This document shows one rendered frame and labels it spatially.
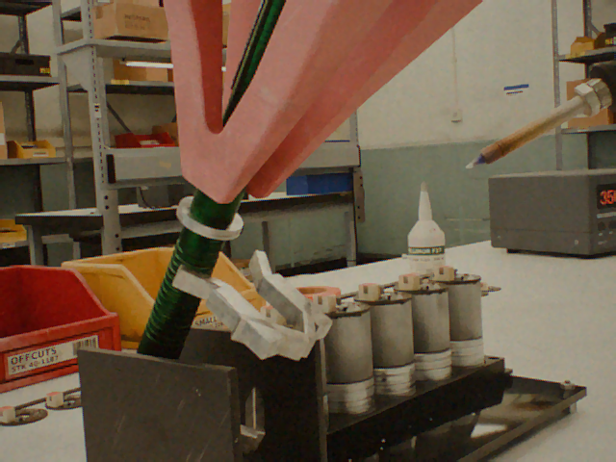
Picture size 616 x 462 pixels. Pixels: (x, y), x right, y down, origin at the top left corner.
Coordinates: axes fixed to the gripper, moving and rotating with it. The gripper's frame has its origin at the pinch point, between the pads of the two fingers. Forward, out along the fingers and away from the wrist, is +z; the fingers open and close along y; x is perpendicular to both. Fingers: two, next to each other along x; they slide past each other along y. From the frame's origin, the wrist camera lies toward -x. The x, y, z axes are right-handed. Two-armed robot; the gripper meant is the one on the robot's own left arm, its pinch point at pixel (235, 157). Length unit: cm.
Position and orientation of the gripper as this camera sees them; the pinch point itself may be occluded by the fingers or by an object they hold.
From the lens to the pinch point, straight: 18.3
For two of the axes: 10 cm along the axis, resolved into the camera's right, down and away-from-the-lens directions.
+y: -6.0, 1.1, -7.9
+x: 7.2, 5.1, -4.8
